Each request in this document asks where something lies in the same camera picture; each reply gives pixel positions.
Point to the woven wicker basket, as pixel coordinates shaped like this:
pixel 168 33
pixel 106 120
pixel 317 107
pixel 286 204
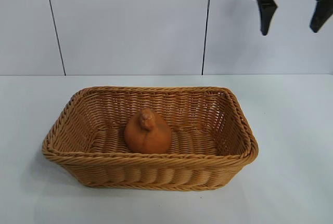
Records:
pixel 156 174

